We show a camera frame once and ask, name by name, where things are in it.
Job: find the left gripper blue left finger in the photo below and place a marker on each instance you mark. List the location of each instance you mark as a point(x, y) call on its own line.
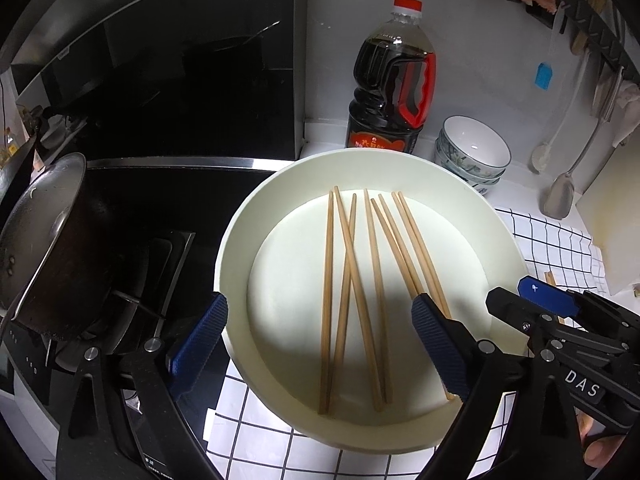
point(191, 355)

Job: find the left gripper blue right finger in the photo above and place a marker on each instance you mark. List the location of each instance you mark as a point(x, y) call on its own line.
point(447, 342)

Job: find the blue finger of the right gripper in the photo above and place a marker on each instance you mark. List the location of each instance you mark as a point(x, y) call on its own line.
point(520, 314)
point(548, 297)

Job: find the large cream round basin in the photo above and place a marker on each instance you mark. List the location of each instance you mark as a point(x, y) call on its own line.
point(270, 269)

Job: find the right human hand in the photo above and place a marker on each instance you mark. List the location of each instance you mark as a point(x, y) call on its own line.
point(601, 450)

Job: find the metal spatula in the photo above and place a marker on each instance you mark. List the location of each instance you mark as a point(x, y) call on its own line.
point(559, 199)

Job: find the white black checkered cloth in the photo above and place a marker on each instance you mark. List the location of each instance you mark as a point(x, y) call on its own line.
point(244, 440)

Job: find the cream cutting board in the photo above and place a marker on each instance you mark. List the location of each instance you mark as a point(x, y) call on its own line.
point(610, 211)

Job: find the bottom floral ceramic bowl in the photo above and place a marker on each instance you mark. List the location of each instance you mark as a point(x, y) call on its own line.
point(480, 185)

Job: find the floral ceramic bowl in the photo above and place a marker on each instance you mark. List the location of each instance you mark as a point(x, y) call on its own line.
point(480, 185)
point(452, 158)
point(476, 139)

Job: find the top floral ceramic bowl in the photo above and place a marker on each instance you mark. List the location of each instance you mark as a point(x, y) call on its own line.
point(476, 139)

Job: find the middle floral ceramic bowl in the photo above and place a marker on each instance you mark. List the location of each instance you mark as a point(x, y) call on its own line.
point(452, 158)

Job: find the black frying pan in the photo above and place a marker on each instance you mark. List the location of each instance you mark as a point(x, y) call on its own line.
point(44, 269)

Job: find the blue tape piece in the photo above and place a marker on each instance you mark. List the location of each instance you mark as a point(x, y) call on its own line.
point(543, 76)

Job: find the soy sauce bottle red handle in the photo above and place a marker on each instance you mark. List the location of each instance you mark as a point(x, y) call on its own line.
point(395, 73)

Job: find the black wall utensil rail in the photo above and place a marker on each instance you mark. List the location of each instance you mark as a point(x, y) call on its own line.
point(599, 35)

